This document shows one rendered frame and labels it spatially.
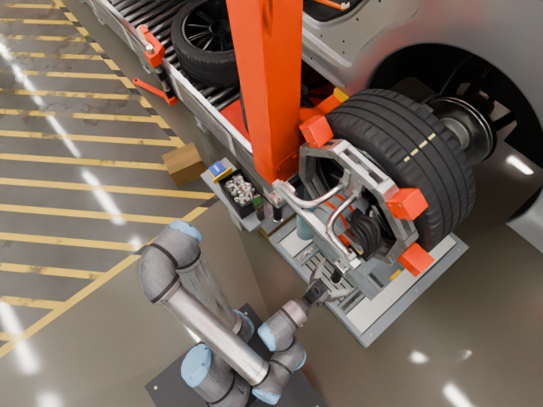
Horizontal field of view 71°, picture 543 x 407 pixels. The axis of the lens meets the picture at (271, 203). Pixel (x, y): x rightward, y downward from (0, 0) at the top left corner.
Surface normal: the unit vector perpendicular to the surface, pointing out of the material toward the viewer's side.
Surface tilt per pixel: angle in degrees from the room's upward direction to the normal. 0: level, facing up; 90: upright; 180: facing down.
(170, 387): 0
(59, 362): 0
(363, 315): 0
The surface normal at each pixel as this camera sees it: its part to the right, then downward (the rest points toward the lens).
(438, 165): 0.27, -0.04
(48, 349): -0.05, -0.43
